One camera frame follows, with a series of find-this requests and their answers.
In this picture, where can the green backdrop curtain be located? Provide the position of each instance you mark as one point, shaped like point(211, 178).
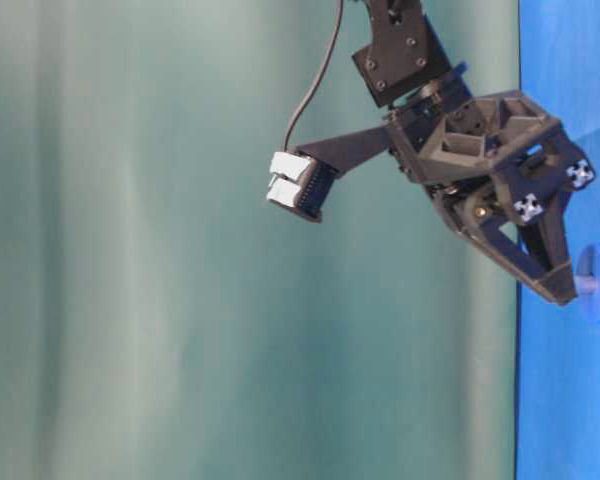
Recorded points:
point(160, 319)

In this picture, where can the blue table mat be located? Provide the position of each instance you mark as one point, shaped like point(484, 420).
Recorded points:
point(558, 357)

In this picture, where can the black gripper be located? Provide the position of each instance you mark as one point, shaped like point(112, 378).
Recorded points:
point(487, 163)

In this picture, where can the grey metal shaft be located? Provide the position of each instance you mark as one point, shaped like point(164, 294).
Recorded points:
point(586, 285)

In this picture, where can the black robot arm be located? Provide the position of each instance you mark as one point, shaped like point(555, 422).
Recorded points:
point(405, 62)

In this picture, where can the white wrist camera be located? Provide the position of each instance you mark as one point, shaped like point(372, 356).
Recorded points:
point(284, 186)

